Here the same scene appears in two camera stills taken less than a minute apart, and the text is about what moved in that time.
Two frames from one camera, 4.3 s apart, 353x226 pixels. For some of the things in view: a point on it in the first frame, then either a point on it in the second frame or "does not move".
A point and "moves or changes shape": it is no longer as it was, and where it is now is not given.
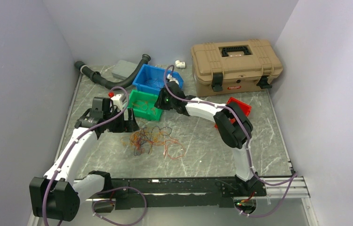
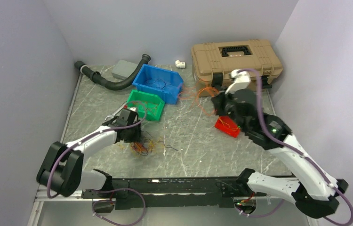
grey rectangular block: (123, 69) does not move
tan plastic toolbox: (236, 66) does not move
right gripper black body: (164, 103) to (224, 106)
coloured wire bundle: (143, 139) moves or changes shape
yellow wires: (144, 104) does not move
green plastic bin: (143, 104) does not move
